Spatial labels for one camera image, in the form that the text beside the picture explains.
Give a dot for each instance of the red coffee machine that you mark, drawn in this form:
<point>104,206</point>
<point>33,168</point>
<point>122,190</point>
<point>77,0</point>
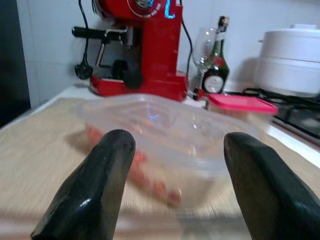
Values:
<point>160,50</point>

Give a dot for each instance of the steel gas stove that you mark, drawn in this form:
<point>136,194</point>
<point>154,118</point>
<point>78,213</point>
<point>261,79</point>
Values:
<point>300,110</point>

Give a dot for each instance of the dark green glass bottle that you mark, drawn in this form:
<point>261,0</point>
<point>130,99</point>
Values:
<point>220,62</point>

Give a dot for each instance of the tall black glossy fridge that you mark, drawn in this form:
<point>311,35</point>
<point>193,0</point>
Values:
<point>10,50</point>

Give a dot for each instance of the clear plastic food container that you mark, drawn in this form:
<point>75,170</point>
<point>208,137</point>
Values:
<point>175,140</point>

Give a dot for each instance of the white cooking pot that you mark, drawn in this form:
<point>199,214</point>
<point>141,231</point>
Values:
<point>292,62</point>

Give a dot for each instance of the clear wine glass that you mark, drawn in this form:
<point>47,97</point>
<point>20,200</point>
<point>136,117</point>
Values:
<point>205,50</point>

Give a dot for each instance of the beige woven mat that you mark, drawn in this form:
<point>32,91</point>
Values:
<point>37,150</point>

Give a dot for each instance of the black power plug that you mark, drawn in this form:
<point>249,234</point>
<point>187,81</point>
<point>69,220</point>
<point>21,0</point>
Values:
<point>83,70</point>

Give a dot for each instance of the pink lid food container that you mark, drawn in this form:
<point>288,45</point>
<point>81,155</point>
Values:
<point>240,105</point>

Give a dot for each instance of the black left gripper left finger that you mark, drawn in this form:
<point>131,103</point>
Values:
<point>92,187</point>

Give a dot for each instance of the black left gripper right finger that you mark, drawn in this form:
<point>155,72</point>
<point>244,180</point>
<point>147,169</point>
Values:
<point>270,195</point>

